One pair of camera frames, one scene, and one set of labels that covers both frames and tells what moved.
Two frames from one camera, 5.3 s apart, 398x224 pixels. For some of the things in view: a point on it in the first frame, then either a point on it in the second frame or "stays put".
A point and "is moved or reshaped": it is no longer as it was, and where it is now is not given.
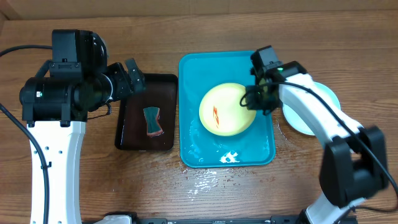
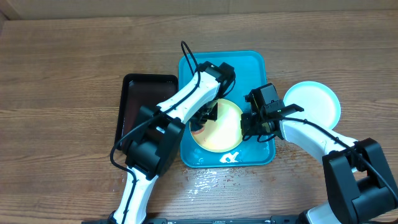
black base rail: x=275 y=219 stays put
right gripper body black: x=262 y=99 to x=255 y=125
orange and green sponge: x=153 y=126 is moved or reshaped
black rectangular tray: x=161 y=92 stays put
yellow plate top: x=221 y=111 is moved or reshaped
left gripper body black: x=120 y=86 to x=209 y=111
